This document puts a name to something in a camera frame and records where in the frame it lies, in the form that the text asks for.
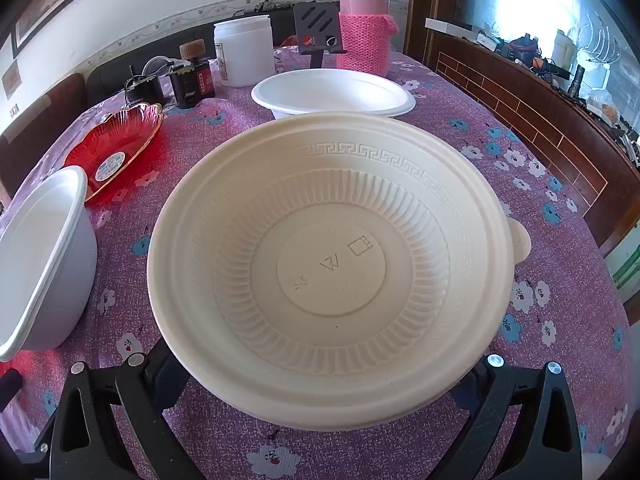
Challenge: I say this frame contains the white jug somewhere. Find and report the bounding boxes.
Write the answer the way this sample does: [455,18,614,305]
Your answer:
[551,29,576,67]

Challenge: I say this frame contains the small framed picture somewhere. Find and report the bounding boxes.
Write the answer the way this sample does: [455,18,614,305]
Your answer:
[1,60,21,100]

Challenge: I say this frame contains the dark bottle with cork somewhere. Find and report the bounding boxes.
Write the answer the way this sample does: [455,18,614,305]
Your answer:
[167,60,216,110]

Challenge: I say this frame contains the pink knitted sleeve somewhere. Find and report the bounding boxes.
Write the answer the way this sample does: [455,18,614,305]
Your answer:
[336,10,399,79]

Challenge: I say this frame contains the black pump white label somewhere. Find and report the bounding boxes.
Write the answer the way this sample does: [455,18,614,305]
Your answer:
[124,72,167,107]

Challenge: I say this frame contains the shallow white foam bowl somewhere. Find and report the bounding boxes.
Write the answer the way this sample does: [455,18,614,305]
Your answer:
[251,69,417,120]

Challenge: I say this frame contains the flat white box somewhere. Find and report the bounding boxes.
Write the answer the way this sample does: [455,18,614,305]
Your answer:
[425,17,482,41]

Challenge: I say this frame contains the brown armchair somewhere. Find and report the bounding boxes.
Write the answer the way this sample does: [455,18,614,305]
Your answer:
[0,72,86,201]

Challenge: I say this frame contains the large framed painting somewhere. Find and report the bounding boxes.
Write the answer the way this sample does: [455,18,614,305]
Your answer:
[10,0,137,59]

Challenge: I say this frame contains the cream embossed plastic bowl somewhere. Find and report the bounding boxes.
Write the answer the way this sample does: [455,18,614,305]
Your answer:
[146,112,532,432]

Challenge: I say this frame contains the brown cork stopper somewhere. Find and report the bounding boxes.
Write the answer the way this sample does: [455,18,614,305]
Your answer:
[179,40,208,62]

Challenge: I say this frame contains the black leather sofa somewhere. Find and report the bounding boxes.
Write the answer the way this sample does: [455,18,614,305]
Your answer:
[85,7,301,106]

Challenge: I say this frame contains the purple floral tablecloth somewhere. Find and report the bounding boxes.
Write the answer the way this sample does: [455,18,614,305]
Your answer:
[0,45,633,480]

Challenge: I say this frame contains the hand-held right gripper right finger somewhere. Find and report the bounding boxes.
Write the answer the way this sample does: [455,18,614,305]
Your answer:
[430,352,583,480]

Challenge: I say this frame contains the white plastic jar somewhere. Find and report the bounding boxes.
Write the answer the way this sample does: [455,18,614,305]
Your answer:
[213,15,277,88]

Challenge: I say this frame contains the red glass plate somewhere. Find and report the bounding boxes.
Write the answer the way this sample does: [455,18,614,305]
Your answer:
[64,102,165,206]

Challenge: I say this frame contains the clutter of tools on ledge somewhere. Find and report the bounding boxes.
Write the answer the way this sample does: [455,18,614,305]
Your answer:
[475,25,640,161]

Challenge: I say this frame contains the green object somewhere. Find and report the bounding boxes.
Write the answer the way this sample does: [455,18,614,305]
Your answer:
[612,245,640,292]

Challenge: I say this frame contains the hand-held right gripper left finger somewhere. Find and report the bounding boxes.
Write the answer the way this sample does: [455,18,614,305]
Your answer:
[50,340,201,480]

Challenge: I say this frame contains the grey phone stand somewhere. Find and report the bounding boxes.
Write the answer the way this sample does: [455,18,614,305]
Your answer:
[292,1,349,68]

